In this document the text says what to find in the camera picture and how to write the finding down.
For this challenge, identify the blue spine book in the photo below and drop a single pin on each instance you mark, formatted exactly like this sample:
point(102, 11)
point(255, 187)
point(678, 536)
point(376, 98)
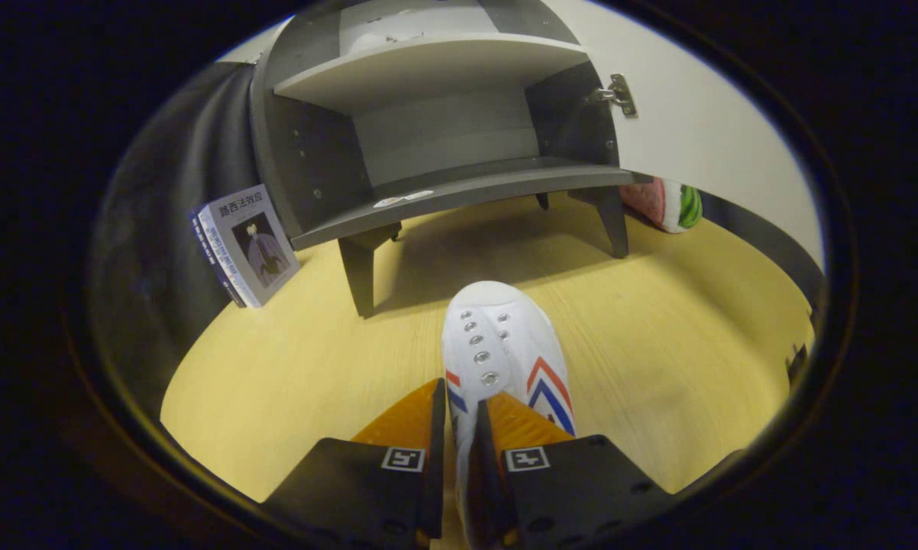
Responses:
point(213, 256)

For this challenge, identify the watermelon slice plush toy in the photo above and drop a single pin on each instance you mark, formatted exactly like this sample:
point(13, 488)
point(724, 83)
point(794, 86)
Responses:
point(661, 202)

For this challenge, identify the white striped shoe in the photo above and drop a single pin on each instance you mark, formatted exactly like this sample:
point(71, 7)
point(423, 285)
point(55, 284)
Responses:
point(497, 344)

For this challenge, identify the white shoe cabinet door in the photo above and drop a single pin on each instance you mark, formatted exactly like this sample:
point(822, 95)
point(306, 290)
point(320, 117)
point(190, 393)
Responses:
point(696, 114)

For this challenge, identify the grey cover book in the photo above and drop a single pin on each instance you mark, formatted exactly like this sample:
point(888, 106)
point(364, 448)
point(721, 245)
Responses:
point(264, 248)

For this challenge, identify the grey shoe cabinet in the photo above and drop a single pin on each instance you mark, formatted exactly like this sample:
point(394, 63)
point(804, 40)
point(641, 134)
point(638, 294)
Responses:
point(428, 70)

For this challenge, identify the metal door hinge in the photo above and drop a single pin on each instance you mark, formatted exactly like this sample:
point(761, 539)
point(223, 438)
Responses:
point(618, 95)

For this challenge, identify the black backdrop cloth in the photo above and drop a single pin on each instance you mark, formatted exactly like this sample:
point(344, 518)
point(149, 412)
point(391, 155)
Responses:
point(764, 241)
point(169, 168)

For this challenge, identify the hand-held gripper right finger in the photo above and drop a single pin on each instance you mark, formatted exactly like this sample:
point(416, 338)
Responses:
point(483, 473)

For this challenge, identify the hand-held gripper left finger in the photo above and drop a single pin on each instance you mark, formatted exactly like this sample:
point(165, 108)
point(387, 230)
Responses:
point(437, 458)

